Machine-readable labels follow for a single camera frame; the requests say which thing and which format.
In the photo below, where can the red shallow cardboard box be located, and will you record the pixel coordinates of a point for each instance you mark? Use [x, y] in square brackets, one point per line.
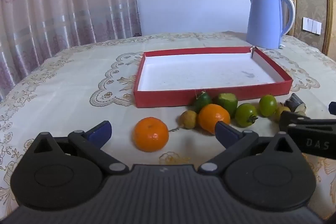
[197, 71]

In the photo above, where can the white wall switch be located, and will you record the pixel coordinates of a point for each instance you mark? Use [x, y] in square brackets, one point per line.
[311, 25]

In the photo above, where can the pink patterned curtain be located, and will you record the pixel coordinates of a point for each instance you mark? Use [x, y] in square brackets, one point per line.
[65, 3]

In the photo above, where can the light blue electric kettle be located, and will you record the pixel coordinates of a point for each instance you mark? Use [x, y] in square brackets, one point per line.
[263, 22]

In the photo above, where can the orange mandarin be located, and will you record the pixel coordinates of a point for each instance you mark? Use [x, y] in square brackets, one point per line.
[151, 134]
[210, 115]

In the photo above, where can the large green cucumber piece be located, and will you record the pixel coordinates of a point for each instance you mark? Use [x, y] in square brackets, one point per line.
[228, 104]

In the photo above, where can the cream lace tablecloth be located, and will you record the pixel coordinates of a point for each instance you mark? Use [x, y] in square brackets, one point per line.
[65, 87]

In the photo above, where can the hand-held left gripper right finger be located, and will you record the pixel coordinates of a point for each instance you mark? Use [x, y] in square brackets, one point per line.
[225, 133]

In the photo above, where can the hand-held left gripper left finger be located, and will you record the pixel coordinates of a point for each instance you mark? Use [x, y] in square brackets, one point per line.
[101, 132]

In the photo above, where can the green jujube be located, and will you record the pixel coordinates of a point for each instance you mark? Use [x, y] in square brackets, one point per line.
[245, 115]
[267, 106]

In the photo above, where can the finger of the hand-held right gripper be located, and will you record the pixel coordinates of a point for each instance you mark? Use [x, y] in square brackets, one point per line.
[333, 108]
[294, 121]

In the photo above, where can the small dark green cucumber piece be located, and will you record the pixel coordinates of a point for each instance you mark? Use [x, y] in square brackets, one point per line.
[203, 102]

